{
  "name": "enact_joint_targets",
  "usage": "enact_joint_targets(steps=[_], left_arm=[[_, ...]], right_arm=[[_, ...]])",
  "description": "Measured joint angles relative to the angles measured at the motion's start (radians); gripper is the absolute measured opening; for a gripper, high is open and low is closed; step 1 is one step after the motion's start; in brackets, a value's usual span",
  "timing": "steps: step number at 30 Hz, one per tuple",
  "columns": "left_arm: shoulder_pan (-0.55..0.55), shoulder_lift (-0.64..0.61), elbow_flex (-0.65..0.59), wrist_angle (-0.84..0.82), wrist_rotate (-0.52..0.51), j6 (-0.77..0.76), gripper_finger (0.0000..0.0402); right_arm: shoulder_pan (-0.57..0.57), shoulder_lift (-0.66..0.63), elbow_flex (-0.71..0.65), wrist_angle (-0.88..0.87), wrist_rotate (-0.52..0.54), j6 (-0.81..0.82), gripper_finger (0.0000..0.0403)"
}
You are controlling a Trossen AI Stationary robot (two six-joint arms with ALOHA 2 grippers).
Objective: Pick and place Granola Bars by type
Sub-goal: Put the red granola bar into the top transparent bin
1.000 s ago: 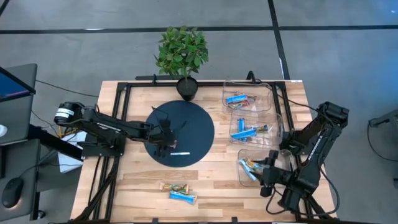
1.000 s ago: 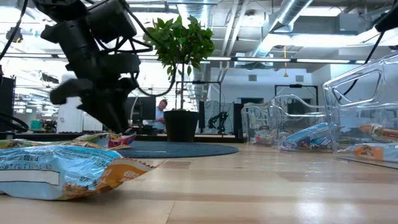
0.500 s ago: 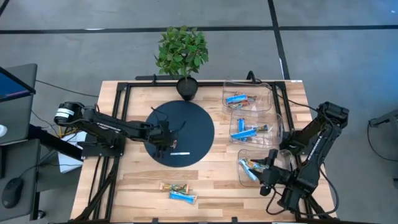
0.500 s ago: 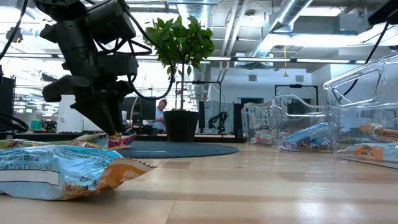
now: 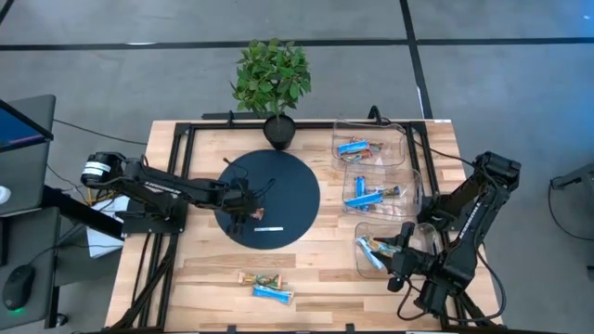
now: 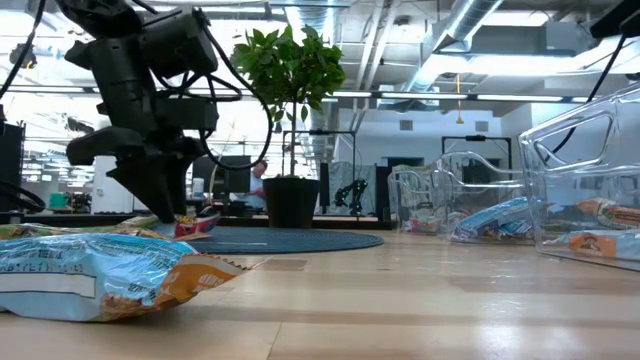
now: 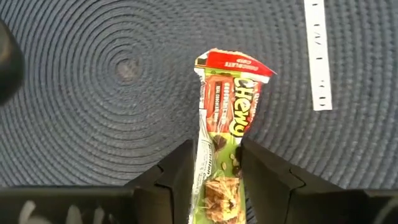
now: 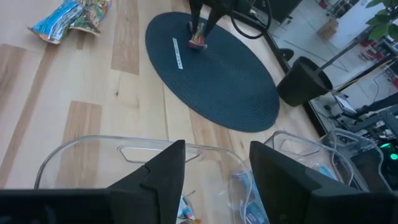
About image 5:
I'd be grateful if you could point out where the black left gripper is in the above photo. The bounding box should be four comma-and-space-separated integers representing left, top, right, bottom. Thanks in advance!
221, 177, 258, 236

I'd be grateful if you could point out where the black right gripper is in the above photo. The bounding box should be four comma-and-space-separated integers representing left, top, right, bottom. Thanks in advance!
379, 221, 438, 293

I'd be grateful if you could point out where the blue bar purple end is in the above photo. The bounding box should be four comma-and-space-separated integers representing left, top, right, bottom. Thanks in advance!
355, 235, 387, 272

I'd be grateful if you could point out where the blue bar red end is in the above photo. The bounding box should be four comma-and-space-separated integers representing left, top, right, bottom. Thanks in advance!
336, 140, 371, 157

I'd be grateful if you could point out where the clear plastic bin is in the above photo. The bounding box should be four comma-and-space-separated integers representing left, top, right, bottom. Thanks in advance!
342, 164, 424, 223
330, 119, 408, 173
354, 221, 445, 281

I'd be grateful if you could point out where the round dark woven placemat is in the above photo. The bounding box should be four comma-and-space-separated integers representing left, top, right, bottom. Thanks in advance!
214, 148, 322, 251

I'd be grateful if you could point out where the light blue bar orange end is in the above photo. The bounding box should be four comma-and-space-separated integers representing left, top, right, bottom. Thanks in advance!
252, 284, 295, 306

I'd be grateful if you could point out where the green plant in black pot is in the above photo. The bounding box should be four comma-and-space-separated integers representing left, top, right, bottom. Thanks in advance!
229, 37, 313, 152

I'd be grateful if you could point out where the white paper sheet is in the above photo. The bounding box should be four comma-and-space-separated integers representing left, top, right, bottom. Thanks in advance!
84, 194, 131, 260

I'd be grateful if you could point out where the grey stand leg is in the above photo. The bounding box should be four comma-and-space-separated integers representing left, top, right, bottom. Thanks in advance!
549, 161, 594, 191

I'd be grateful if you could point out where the grey desk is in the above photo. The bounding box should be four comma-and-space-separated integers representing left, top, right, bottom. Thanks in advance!
0, 94, 62, 331

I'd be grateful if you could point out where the black computer mouse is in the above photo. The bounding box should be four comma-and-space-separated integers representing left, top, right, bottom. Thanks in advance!
2, 263, 37, 312

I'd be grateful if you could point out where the black computer monitor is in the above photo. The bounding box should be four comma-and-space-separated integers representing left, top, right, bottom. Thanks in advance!
0, 98, 55, 154

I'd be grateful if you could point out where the black aluminium table frame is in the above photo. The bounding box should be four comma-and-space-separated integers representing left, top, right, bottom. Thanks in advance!
109, 105, 505, 334

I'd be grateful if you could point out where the black floor cable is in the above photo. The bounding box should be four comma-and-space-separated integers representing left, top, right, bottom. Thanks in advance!
52, 118, 149, 147

